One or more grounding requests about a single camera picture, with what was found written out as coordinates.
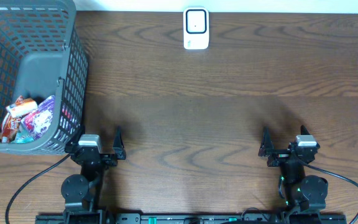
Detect right black cable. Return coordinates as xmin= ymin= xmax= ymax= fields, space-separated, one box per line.
xmin=303 ymin=161 xmax=358 ymax=224

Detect grey plastic mesh basket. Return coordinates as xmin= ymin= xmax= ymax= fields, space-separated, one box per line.
xmin=0 ymin=0 xmax=88 ymax=155

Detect black cable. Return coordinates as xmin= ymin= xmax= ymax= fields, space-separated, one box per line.
xmin=4 ymin=153 xmax=71 ymax=224
xmin=303 ymin=161 xmax=358 ymax=224

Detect teal candy packet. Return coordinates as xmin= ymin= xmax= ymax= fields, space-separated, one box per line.
xmin=12 ymin=129 xmax=34 ymax=144

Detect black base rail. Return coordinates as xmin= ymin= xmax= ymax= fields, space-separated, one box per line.
xmin=35 ymin=213 xmax=347 ymax=224

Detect red orange snack bar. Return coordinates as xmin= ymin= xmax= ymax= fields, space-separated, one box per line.
xmin=1 ymin=106 xmax=23 ymax=143

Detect left black cable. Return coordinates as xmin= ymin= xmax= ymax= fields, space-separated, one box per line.
xmin=4 ymin=153 xmax=71 ymax=224

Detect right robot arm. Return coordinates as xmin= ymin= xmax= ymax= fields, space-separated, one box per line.
xmin=258 ymin=125 xmax=328 ymax=223

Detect white barcode scanner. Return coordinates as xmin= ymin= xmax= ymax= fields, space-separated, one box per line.
xmin=183 ymin=7 xmax=209 ymax=50

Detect small orange white box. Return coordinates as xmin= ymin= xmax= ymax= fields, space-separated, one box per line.
xmin=6 ymin=96 xmax=38 ymax=118

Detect purple snack packet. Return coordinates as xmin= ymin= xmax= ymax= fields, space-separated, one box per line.
xmin=21 ymin=95 xmax=55 ymax=140

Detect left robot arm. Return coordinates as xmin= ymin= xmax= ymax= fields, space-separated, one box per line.
xmin=61 ymin=128 xmax=126 ymax=224

